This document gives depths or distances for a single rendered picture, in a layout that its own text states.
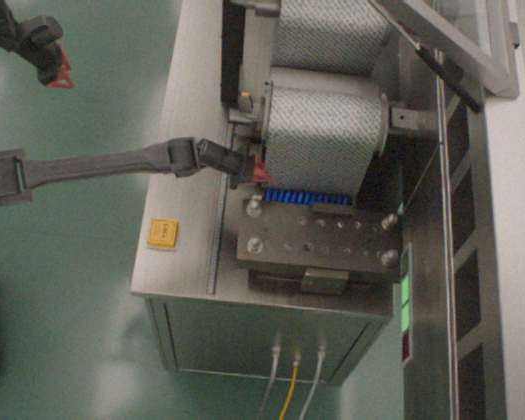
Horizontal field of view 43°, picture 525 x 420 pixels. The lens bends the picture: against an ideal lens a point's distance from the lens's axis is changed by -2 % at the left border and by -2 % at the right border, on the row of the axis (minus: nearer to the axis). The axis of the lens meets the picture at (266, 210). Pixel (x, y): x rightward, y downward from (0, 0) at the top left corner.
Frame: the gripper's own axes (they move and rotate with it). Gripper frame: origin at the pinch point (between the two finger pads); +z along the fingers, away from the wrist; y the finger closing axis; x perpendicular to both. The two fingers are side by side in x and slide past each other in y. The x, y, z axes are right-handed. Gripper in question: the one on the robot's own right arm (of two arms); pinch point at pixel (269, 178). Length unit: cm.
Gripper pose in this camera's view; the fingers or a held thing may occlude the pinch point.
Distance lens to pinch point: 165.6
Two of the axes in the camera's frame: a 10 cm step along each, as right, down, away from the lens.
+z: 8.2, 3.1, 4.7
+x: 5.6, -3.4, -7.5
